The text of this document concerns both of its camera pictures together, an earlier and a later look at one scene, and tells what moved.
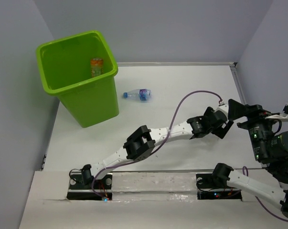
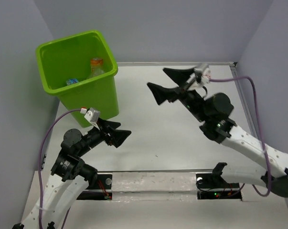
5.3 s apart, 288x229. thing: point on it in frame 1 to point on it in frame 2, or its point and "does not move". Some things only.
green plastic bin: (80, 69) does not move
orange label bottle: (96, 67) does not move
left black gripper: (219, 131) to (119, 135)
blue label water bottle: (140, 94) to (71, 81)
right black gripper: (254, 112) to (160, 92)
